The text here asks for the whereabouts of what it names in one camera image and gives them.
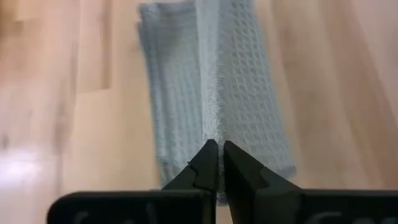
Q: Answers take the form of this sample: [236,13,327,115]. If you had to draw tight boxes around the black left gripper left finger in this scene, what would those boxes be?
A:
[161,139,220,193]

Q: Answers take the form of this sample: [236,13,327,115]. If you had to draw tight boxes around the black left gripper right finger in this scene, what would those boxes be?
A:
[223,140,302,224]

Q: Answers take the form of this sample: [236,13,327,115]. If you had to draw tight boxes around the grey microfiber towel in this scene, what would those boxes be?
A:
[138,0,296,206]

